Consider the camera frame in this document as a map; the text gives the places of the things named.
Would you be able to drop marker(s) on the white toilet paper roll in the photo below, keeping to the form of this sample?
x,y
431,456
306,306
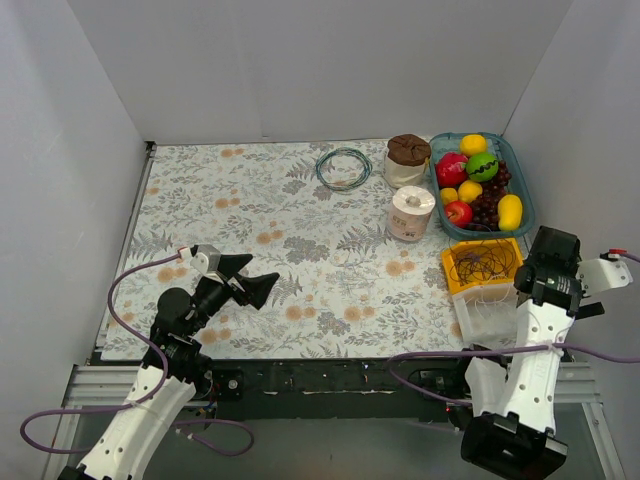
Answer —
x,y
409,213

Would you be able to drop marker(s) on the small yellow lemon left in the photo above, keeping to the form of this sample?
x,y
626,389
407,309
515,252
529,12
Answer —
x,y
448,195

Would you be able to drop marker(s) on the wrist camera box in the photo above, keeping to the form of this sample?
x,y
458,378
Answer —
x,y
204,259
607,272

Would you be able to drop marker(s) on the yellow mango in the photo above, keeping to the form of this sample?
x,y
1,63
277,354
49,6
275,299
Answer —
x,y
510,212

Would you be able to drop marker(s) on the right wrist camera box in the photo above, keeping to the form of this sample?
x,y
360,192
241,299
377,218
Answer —
x,y
607,272

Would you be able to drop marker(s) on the red apple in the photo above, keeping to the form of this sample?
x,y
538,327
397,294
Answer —
x,y
458,213

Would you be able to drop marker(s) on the red pomegranate fruit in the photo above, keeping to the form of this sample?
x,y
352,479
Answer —
x,y
451,170

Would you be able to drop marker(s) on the yellow plastic bin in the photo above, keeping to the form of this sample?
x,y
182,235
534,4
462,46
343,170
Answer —
x,y
470,264

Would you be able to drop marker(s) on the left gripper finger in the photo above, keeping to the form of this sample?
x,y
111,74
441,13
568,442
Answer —
x,y
231,264
257,289

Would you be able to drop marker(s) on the yellow orange fruit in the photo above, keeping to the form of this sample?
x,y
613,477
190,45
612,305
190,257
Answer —
x,y
473,144

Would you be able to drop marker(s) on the teal fruit basket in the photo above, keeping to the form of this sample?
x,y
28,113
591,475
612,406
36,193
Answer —
x,y
500,147

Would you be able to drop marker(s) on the brown topped white jar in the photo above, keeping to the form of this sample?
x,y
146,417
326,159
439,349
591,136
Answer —
x,y
406,160

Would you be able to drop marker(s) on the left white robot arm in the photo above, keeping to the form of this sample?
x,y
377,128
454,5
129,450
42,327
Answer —
x,y
173,370

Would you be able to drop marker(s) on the dark purple grapes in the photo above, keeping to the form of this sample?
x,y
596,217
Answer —
x,y
485,206

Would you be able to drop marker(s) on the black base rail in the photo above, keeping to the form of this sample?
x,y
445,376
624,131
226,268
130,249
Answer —
x,y
320,388

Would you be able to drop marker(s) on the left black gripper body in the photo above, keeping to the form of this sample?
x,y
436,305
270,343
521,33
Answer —
x,y
229,281

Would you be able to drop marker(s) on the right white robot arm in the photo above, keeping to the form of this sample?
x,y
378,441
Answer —
x,y
512,431

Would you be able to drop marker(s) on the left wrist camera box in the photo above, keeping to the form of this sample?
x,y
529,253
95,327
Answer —
x,y
204,259

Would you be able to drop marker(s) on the white plastic bin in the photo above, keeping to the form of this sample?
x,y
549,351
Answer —
x,y
487,315

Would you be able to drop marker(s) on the yellow lemon centre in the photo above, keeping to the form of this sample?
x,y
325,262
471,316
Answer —
x,y
469,191

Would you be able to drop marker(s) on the floral table mat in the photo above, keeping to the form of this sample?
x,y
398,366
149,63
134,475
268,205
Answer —
x,y
347,288

